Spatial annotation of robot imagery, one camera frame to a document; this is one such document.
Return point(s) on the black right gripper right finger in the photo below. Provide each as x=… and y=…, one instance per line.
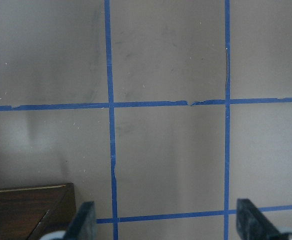
x=251, y=224

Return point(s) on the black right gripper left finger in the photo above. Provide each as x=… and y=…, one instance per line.
x=83, y=225

